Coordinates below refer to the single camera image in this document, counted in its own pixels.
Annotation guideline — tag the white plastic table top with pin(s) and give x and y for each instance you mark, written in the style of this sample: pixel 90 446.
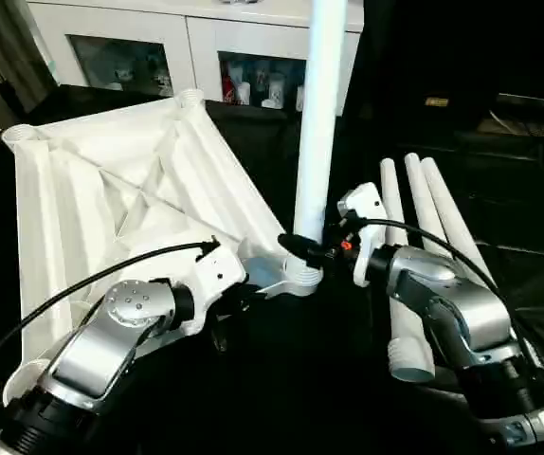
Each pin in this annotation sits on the white plastic table top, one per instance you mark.
pixel 111 190

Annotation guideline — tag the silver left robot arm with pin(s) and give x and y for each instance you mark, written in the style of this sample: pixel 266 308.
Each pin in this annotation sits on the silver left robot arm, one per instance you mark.
pixel 92 351

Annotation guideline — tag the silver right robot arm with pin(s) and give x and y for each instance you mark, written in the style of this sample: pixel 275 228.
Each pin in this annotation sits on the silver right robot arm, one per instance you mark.
pixel 462 322

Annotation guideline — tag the black work mat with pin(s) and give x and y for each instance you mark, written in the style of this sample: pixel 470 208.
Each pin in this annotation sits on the black work mat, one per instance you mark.
pixel 300 379

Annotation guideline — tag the pale blue bottle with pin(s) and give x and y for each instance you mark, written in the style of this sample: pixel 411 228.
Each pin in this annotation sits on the pale blue bottle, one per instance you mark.
pixel 274 85

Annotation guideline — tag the small white cup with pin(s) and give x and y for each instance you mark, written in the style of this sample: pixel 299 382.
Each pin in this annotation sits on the small white cup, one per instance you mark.
pixel 244 93

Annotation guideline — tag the red bottle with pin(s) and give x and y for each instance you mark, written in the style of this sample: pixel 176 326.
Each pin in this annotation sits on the red bottle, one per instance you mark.
pixel 228 87

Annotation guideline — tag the small white figurine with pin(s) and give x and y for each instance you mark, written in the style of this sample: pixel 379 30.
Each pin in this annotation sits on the small white figurine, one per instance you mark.
pixel 125 74
pixel 161 78

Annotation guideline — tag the white display cabinet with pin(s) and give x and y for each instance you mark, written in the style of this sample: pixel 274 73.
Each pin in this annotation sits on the white display cabinet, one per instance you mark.
pixel 187 28

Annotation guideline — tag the black low cabinet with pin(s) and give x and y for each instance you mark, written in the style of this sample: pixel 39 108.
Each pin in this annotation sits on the black low cabinet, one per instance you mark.
pixel 480 47

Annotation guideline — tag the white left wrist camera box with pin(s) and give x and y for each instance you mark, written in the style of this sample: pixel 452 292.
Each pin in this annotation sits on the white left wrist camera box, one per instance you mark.
pixel 210 280

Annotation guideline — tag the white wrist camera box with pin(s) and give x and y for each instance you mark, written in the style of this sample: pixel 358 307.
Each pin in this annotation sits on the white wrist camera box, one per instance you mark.
pixel 210 280
pixel 365 223

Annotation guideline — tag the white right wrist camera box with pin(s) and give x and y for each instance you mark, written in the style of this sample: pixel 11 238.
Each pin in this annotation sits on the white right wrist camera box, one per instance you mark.
pixel 365 223

